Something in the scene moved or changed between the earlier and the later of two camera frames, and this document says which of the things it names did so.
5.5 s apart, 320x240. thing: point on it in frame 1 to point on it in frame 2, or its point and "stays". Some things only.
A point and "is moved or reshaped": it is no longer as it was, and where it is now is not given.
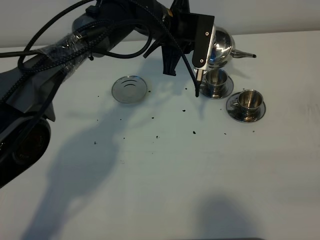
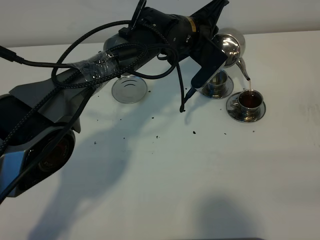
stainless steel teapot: [223, 49] is moved or reshaped
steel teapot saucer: [129, 89] stays
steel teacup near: [249, 102] stays
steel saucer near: [234, 112] stays
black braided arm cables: [23, 66] to [80, 79]
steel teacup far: [216, 80] stays
